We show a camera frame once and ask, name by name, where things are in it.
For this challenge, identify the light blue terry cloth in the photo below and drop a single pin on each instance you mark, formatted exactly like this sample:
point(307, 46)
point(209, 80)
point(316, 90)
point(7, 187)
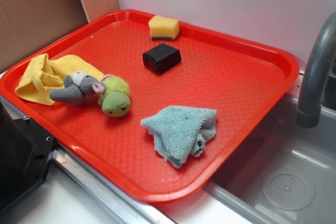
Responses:
point(181, 131)

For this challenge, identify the red plastic tray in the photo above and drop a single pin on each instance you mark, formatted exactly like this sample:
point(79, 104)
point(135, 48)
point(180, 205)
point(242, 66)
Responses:
point(240, 79)

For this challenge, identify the black rectangular block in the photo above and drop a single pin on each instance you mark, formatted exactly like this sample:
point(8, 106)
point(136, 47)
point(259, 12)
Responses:
point(161, 58)

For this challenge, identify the green plush turtle toy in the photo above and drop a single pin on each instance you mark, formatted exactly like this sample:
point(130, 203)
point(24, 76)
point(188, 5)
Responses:
point(115, 101)

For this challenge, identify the grey plastic sink basin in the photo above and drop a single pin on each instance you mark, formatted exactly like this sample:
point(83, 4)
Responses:
point(282, 173)

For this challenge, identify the yellow sponge with dark base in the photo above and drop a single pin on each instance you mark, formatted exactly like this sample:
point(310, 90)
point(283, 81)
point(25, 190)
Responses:
point(163, 27)

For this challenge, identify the brown cardboard panel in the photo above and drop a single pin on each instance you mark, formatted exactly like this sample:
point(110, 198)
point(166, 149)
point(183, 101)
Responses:
point(29, 25)

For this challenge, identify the grey plush mouse toy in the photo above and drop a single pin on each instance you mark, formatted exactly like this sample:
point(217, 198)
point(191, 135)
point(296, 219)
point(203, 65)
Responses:
point(77, 86)

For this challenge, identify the yellow terry cloth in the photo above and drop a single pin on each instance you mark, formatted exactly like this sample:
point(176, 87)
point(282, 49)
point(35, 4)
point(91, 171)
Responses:
point(43, 75)

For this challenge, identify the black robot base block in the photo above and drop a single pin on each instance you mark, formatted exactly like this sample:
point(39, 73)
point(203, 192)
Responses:
point(26, 151)

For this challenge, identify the grey curved faucet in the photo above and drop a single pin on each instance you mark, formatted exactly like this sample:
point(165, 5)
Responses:
point(318, 85)

